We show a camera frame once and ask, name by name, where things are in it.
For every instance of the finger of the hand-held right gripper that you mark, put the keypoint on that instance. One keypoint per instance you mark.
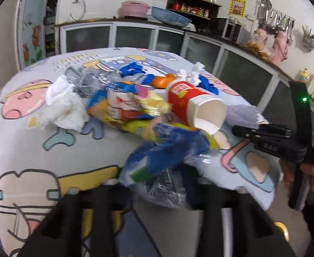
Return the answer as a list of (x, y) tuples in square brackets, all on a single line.
[(276, 129), (249, 133)]

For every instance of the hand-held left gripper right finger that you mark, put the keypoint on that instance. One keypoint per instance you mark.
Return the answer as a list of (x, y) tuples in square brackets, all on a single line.
[(193, 192)]

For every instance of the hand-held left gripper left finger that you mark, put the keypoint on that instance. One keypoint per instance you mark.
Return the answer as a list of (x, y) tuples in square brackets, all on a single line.
[(111, 198)]

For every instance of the clear plastic bag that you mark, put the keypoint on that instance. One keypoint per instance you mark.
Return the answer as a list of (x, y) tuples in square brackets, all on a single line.
[(157, 190)]

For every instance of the blue yellow snack packet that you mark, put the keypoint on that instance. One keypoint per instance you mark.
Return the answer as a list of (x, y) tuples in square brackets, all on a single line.
[(170, 142)]

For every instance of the orange plastic wrapper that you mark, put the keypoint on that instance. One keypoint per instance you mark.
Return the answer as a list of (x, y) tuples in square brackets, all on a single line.
[(162, 81)]

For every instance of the blue rubber glove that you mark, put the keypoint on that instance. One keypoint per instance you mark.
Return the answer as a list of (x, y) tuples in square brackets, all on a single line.
[(131, 71), (207, 84)]

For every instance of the colourful small toy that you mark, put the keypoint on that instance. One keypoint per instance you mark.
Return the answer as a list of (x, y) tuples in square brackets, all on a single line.
[(305, 76)]

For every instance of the red paper cup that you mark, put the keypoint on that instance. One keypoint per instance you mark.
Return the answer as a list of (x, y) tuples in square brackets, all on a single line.
[(183, 99)]

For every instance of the pink hanging cloth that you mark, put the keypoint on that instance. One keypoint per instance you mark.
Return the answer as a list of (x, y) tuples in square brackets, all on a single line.
[(281, 48)]

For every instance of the bag of fried snacks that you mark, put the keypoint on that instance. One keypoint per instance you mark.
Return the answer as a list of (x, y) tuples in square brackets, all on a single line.
[(260, 49)]

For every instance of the small crumpled white tissue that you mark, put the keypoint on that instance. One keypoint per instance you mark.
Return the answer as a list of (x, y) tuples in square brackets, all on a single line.
[(193, 72)]

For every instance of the metal chopstick holder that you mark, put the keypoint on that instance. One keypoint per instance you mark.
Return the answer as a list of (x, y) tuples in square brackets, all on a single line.
[(308, 37)]

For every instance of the orange yellow cartoon snack packet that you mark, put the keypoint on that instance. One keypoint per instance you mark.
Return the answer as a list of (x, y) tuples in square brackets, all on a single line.
[(119, 104)]

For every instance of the pink plastic bag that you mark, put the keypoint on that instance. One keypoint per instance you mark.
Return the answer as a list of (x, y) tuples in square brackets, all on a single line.
[(261, 36)]

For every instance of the yellow plastic object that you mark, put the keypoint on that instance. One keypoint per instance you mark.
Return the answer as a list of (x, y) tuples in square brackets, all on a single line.
[(282, 231)]

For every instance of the large crumpled white tissue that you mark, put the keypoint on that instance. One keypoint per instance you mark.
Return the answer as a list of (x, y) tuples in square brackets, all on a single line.
[(63, 107)]

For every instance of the microwave oven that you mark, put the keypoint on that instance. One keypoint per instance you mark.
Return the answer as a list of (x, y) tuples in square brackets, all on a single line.
[(221, 28)]

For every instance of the row of hanging kitchen utensils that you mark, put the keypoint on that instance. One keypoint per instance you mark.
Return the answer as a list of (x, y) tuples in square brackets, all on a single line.
[(277, 18)]

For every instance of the silver foil wrapper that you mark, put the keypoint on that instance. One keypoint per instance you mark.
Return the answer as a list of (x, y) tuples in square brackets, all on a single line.
[(84, 83)]

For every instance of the row of red-lidded jars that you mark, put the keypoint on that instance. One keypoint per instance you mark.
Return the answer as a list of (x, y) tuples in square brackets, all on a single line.
[(193, 9)]

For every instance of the dark wooden spice rack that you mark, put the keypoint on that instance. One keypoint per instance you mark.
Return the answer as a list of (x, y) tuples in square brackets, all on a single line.
[(194, 5)]

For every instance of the blue woven basket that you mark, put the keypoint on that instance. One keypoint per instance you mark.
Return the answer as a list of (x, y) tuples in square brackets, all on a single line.
[(170, 17)]

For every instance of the kitchen counter cabinet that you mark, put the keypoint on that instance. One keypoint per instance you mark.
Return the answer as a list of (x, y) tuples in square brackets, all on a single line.
[(92, 37)]

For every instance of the pink plastic basin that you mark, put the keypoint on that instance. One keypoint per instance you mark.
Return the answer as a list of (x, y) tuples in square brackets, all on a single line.
[(134, 8)]

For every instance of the cluttered narrow shelf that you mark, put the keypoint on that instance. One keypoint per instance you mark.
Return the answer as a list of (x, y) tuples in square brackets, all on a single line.
[(50, 29)]

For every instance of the floral printed door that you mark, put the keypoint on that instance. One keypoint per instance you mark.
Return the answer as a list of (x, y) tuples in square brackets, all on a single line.
[(35, 32)]

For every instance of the yellow wall poster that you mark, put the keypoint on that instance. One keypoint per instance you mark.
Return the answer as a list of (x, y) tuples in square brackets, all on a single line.
[(237, 7)]

